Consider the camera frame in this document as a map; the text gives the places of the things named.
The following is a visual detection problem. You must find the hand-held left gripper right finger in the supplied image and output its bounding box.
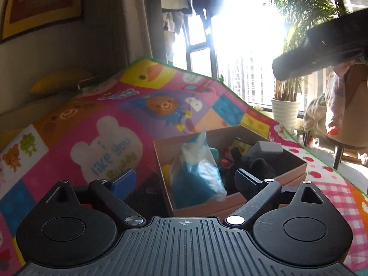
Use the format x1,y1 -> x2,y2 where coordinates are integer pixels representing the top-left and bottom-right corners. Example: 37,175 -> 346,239
226,169 -> 342,227

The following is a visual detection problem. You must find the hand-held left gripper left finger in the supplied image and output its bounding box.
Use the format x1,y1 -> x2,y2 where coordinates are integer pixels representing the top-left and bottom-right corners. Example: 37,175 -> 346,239
32,168 -> 146,227

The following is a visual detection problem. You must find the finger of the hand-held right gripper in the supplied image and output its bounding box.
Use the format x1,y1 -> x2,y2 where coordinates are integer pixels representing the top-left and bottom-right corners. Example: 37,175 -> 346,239
272,47 -> 360,80

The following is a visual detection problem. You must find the black cat plush toy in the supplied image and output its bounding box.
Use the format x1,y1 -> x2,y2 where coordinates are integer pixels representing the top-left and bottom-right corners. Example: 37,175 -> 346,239
223,147 -> 278,196

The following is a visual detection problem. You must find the yellow toy corn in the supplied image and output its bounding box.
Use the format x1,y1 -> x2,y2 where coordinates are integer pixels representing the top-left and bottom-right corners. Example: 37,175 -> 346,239
232,138 -> 255,156

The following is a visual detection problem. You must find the small white box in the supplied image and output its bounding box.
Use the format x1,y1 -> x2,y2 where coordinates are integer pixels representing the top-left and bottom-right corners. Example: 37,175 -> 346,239
250,141 -> 284,156

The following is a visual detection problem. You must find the pink cardboard box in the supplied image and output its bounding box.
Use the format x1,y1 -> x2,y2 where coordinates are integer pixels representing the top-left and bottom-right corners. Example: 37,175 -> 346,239
153,125 -> 308,217

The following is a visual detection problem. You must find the blue white tissue packet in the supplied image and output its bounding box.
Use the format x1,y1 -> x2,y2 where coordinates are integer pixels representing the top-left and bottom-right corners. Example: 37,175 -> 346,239
170,129 -> 227,209

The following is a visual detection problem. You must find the green palm plant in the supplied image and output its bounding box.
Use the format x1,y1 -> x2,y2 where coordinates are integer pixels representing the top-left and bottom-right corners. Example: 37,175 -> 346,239
259,0 -> 354,102

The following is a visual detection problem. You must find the beige garment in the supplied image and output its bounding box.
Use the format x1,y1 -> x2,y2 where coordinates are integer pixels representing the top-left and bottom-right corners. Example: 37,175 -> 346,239
303,95 -> 331,133

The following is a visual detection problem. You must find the white ribbed plant pot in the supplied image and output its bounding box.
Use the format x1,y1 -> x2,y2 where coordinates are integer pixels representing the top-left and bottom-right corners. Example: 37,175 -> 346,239
272,98 -> 301,135

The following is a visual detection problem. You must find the pink white garment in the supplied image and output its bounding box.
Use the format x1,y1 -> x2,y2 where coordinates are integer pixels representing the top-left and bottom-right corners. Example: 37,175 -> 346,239
325,60 -> 355,136

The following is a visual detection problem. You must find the brown chair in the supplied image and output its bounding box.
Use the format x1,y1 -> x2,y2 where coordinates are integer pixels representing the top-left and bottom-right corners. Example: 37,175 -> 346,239
303,63 -> 368,170

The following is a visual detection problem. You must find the colourful printed play mat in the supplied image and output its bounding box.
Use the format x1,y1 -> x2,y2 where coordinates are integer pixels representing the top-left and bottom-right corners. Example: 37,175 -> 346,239
0,57 -> 368,276

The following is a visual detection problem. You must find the yellow pillow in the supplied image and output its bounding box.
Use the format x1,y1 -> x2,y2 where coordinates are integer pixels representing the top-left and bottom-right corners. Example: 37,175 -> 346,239
30,70 -> 94,94

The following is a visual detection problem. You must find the grey curtain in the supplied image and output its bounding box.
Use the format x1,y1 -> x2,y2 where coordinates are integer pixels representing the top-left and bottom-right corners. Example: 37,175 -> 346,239
119,0 -> 163,66

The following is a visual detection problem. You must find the black window frame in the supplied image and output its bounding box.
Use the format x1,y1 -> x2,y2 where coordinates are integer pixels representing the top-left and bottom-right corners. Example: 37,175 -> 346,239
170,6 -> 368,114

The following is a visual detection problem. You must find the framed wall picture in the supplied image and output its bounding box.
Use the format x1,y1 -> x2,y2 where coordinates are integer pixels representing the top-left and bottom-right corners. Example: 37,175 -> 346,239
0,0 -> 84,43

